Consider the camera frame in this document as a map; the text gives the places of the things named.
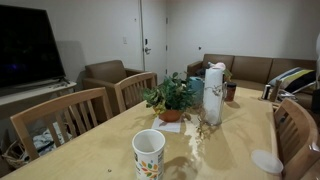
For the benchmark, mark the black flat screen television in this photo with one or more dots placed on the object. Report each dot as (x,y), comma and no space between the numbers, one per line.
(28,46)

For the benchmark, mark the striped cushion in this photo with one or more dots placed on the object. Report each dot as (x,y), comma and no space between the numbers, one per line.
(295,79)

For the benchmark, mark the white light switch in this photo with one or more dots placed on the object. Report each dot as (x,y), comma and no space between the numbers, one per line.
(124,40)

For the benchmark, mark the brown sofa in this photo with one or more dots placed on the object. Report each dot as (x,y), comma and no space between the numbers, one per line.
(253,70)

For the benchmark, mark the wicker basket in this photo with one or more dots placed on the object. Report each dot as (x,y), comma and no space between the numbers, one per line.
(15,156)

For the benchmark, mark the white television stand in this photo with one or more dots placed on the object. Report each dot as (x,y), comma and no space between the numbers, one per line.
(36,93)

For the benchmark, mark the brown jar black lid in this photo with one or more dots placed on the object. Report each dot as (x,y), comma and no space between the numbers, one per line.
(230,92)

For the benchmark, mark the silver metal can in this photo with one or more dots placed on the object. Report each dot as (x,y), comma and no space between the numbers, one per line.
(266,92)

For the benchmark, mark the brown armchair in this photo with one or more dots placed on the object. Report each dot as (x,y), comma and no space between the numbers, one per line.
(105,75)

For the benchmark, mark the green leafy potted plant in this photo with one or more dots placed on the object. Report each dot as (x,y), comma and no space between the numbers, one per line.
(170,93)

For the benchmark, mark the pink white bundle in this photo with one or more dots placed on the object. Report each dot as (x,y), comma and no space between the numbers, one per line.
(218,65)

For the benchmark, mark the grey patterned cloth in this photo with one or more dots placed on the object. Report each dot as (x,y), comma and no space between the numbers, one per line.
(43,141)

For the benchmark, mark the white paper towel roll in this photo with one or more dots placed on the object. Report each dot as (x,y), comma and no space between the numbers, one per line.
(213,93)

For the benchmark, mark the white plastic lid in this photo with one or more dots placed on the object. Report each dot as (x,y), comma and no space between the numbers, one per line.
(266,161)

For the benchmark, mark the white paper napkin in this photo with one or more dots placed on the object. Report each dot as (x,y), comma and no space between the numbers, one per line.
(166,126)

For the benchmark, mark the terracotta plant pot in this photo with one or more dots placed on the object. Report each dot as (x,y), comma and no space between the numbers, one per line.
(170,116)

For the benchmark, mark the white door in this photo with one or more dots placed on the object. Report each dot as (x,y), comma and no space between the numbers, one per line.
(154,36)

